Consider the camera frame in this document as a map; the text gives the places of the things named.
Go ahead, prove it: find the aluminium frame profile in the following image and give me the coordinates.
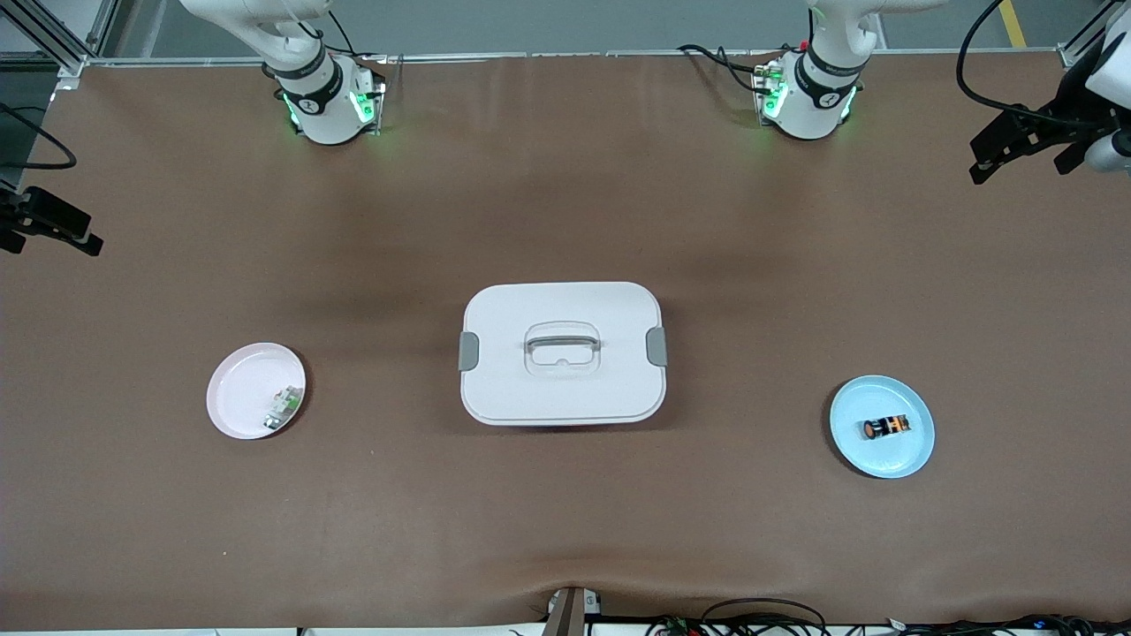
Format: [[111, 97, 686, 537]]
[[1056, 0, 1116, 72], [0, 0, 120, 79]]

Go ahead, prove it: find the looped black cable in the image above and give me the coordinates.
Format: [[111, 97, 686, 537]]
[[701, 598, 828, 636]]

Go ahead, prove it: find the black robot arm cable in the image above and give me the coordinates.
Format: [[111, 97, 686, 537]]
[[0, 102, 78, 170], [956, 0, 1061, 121]]

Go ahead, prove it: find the pink round plate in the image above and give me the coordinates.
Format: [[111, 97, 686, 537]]
[[206, 342, 307, 441]]

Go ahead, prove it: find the white lidded storage box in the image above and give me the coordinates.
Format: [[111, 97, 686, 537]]
[[458, 281, 669, 428]]

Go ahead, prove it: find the white green contact block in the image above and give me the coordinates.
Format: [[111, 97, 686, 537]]
[[262, 386, 303, 432]]

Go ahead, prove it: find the brown table mat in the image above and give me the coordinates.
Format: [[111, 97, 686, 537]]
[[0, 51, 1131, 632]]

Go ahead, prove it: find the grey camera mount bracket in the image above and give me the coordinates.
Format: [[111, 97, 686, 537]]
[[542, 586, 603, 636]]

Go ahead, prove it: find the light blue round plate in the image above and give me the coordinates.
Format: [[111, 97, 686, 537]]
[[829, 375, 936, 480]]

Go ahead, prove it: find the black base cable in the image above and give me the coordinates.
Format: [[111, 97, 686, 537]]
[[300, 4, 390, 64], [678, 44, 771, 95]]

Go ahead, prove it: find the orange black push-button switch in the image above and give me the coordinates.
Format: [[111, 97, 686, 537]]
[[862, 413, 913, 443]]

